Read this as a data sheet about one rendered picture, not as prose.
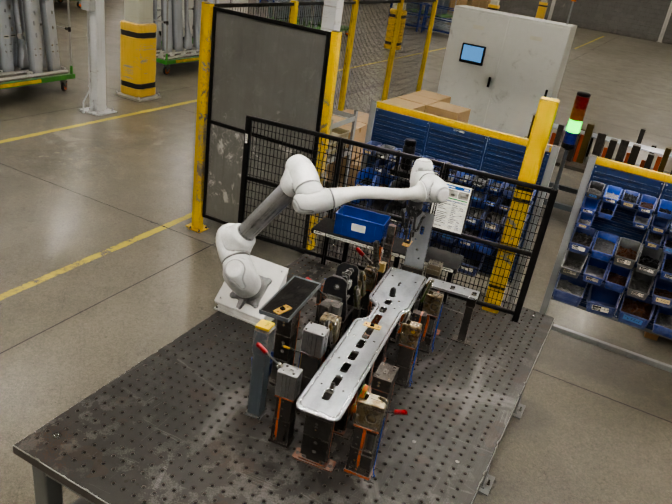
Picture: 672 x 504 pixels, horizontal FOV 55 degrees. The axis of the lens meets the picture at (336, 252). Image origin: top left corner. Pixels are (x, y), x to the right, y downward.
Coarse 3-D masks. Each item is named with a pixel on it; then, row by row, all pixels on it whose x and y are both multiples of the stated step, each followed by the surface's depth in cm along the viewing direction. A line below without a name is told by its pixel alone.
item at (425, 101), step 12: (408, 96) 766; (420, 96) 776; (432, 96) 786; (444, 96) 796; (420, 108) 727; (432, 108) 736; (444, 108) 734; (456, 108) 743; (468, 108) 752; (456, 120) 725
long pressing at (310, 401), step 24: (384, 288) 339; (408, 288) 343; (360, 336) 295; (384, 336) 297; (336, 360) 275; (360, 360) 278; (312, 384) 258; (360, 384) 264; (312, 408) 245; (336, 408) 247
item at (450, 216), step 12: (444, 180) 371; (456, 192) 371; (468, 192) 368; (432, 204) 379; (444, 204) 376; (456, 204) 373; (468, 204) 371; (444, 216) 379; (456, 216) 376; (444, 228) 382; (456, 228) 379
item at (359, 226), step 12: (336, 216) 382; (348, 216) 379; (360, 216) 394; (372, 216) 392; (384, 216) 389; (336, 228) 385; (348, 228) 382; (360, 228) 380; (372, 228) 377; (384, 228) 377; (372, 240) 380
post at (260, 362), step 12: (264, 336) 262; (252, 348) 267; (252, 360) 270; (264, 360) 267; (252, 372) 272; (264, 372) 271; (252, 384) 274; (264, 384) 275; (252, 396) 277; (264, 396) 279; (252, 408) 280; (264, 408) 284
